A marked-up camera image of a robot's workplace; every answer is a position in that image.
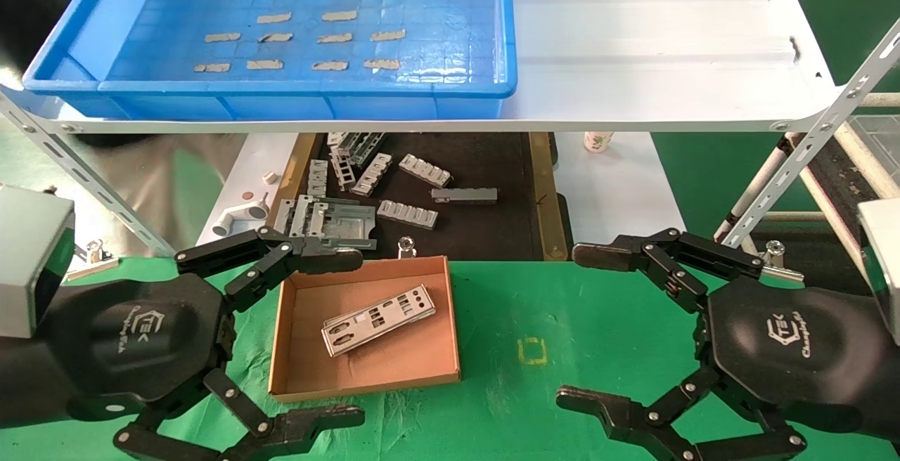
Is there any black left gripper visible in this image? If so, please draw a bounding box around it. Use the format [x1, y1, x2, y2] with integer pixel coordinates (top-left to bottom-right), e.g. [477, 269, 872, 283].
[0, 226, 365, 461]

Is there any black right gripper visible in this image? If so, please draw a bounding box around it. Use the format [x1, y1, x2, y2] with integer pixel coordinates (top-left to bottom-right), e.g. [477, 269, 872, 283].
[555, 228, 900, 461]

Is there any shallow cardboard box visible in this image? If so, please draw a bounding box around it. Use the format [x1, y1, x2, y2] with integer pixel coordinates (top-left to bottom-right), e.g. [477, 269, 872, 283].
[268, 257, 462, 403]

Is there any black wooden framed tray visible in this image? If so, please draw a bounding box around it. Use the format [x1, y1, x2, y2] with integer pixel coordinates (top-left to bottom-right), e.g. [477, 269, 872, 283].
[255, 132, 577, 262]

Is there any clear plastic box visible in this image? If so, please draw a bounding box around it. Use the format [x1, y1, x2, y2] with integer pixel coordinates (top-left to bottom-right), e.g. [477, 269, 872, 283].
[847, 114, 900, 191]

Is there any green table cloth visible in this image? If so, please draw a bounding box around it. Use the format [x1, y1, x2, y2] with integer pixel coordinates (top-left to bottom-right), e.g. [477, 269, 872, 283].
[0, 256, 900, 461]

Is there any large flat grey metal plate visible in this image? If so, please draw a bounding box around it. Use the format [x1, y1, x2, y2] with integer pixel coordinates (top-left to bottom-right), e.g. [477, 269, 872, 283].
[271, 195, 378, 251]

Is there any white pipe fitting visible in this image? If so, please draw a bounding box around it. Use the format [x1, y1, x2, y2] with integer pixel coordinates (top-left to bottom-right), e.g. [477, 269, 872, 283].
[212, 193, 270, 238]

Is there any grey finned metal part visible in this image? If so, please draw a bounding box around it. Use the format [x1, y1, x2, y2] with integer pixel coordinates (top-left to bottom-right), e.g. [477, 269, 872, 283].
[377, 200, 439, 230]
[398, 154, 453, 188]
[350, 152, 392, 197]

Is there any grey slotted metal strip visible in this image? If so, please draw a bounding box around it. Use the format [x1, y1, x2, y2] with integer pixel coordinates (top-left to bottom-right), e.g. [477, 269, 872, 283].
[307, 160, 329, 198]

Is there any ladder shaped metal part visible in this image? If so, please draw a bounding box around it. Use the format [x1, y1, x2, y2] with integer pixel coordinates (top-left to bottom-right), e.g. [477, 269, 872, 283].
[329, 146, 356, 192]

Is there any grey metal bar part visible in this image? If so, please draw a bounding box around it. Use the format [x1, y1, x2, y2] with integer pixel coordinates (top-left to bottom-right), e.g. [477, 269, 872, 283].
[430, 188, 499, 204]

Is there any white pipe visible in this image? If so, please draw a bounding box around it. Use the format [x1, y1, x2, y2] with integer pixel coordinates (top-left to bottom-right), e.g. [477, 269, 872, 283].
[731, 145, 797, 226]
[840, 93, 900, 108]

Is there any black belt conveyor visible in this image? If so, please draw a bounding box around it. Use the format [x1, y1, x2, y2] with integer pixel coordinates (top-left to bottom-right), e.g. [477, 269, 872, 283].
[784, 124, 900, 293]

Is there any grey perforated shelf strut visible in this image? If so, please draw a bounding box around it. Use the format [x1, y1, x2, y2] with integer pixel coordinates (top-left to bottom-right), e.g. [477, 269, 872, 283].
[719, 20, 900, 249]
[0, 92, 173, 258]

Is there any white shelf board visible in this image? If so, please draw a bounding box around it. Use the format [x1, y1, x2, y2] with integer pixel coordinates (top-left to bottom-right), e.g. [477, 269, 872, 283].
[0, 0, 844, 134]

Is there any dark metal bracket part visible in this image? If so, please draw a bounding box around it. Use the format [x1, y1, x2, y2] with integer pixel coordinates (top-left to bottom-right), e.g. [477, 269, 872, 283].
[337, 132, 386, 167]

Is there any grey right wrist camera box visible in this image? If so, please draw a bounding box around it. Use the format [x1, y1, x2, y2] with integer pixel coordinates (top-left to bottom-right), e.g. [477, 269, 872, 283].
[856, 199, 900, 346]

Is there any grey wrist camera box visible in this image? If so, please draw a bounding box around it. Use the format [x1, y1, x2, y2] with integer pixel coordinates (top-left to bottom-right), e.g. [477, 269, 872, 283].
[0, 186, 75, 339]
[856, 199, 900, 346]

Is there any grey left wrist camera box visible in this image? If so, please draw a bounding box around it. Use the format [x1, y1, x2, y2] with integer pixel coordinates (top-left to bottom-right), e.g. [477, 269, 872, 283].
[0, 186, 75, 339]

